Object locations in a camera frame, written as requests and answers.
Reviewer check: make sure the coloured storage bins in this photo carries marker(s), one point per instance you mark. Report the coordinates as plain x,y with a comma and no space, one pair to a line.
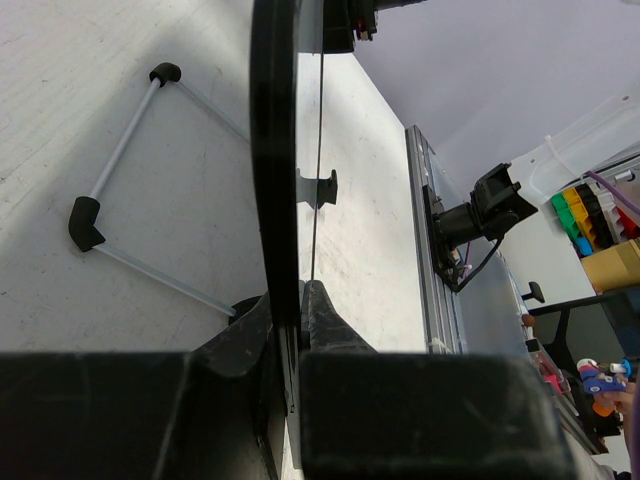
605,238

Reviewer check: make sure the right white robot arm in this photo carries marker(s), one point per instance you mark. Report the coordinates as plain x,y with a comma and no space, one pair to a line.
494,205

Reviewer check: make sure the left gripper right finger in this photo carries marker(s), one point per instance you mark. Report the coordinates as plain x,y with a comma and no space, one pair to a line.
371,415

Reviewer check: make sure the metal whiteboard stand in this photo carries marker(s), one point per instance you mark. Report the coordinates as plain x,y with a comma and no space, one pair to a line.
175,200

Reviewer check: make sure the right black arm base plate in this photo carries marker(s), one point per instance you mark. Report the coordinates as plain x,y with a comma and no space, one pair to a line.
443,262

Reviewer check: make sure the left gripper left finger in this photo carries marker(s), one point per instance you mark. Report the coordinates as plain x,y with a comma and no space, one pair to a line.
209,413

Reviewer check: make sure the small black-framed whiteboard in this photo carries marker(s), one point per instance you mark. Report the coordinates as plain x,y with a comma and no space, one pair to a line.
285,92

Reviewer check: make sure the clear plastic box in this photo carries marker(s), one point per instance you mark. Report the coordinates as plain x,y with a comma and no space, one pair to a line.
608,130

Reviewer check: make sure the aluminium frame rail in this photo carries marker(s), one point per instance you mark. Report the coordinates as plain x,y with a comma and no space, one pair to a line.
442,323

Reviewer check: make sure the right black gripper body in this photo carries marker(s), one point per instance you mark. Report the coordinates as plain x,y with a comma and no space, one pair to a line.
348,21

